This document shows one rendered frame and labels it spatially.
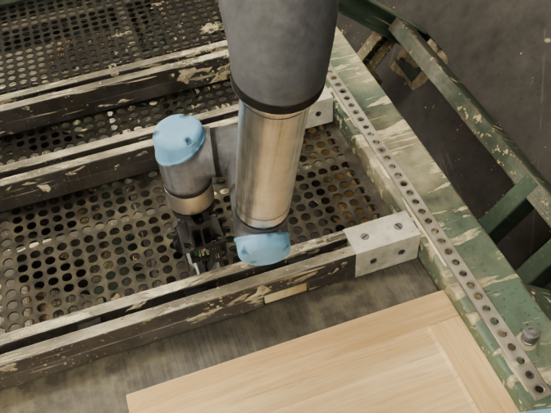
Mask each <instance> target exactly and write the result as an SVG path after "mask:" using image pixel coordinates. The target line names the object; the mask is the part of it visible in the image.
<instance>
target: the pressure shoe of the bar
mask: <svg viewBox="0 0 551 413"><path fill-rule="evenodd" d="M306 290H307V283H305V284H300V285H297V286H294V287H292V288H287V289H285V290H282V291H279V292H276V293H272V294H269V295H266V296H264V297H263V300H264V302H265V303H268V302H273V301H275V300H279V299H281V298H284V297H288V296H291V295H294V294H296V293H301V292H304V291H306Z"/></svg>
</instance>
